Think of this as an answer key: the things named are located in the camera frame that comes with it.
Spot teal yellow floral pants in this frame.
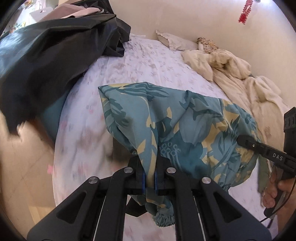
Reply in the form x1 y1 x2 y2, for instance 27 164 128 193
98 82 259 227

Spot person's right hand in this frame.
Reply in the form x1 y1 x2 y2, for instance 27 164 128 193
262 169 296 235

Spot olive green garment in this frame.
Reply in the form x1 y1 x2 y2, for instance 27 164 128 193
258 155 273 194

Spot white floral bed sheet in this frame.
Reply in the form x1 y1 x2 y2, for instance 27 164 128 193
53 36 264 240

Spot cream beige comforter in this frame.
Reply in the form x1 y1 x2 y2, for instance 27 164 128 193
181 49 289 151

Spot red hanging decoration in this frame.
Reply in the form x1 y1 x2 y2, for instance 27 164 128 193
238 0 253 25

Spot white frilled pillow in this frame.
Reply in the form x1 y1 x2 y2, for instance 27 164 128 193
156 30 198 51

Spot black plastic sheet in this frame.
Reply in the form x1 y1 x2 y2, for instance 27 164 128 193
1 1 131 134

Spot pink folded cloth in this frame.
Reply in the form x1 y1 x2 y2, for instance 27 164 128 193
39 4 104 22

